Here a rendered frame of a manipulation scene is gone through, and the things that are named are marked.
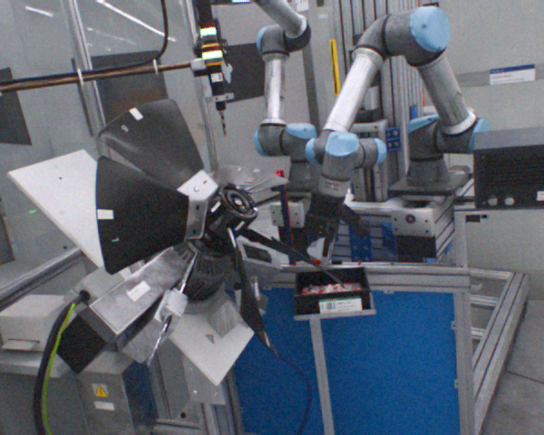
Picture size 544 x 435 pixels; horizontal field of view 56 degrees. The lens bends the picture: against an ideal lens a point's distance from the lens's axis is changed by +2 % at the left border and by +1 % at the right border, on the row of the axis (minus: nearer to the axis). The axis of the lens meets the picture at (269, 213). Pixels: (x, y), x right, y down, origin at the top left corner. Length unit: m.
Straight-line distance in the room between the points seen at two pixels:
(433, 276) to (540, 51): 1.61
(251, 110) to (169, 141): 4.28
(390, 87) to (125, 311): 1.36
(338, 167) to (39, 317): 0.87
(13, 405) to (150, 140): 0.91
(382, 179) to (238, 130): 3.52
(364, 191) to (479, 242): 1.23
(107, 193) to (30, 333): 0.64
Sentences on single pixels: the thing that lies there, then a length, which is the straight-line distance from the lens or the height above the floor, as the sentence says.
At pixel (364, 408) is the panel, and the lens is 1.96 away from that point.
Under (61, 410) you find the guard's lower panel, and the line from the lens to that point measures 1.92.
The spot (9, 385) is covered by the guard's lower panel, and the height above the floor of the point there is 0.73.
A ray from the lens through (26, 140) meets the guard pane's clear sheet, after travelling 1.77.
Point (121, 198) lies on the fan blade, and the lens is 1.02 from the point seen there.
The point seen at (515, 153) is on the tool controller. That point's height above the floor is 1.21.
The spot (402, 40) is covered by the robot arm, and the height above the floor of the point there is 1.53.
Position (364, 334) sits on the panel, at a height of 0.60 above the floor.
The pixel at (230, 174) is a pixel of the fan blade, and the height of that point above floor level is 1.23.
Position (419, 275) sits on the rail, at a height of 0.84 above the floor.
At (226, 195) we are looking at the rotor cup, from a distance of 1.19.
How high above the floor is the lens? 1.53
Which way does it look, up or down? 17 degrees down
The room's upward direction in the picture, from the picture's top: 8 degrees counter-clockwise
